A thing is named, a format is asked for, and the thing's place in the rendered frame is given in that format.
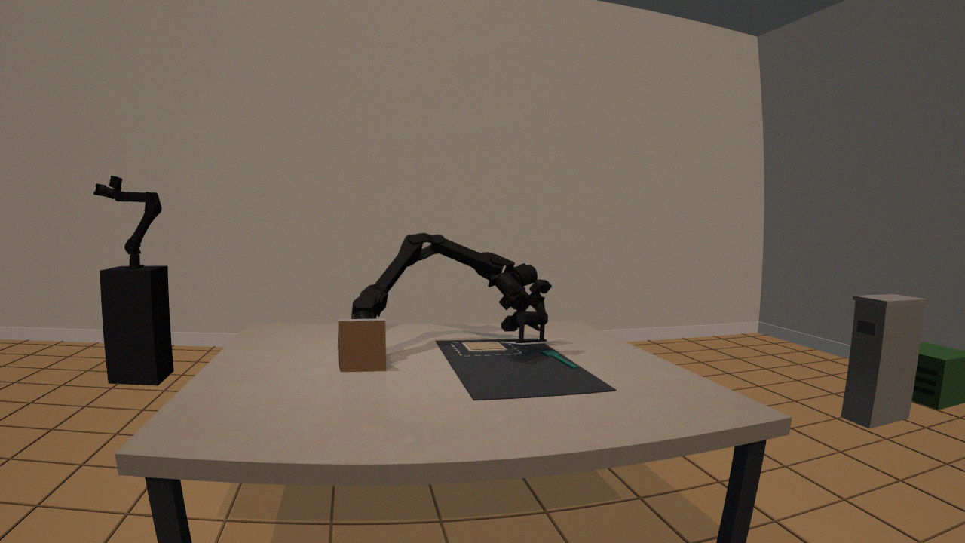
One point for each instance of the beige square tile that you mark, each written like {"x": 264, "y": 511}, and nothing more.
{"x": 483, "y": 346}

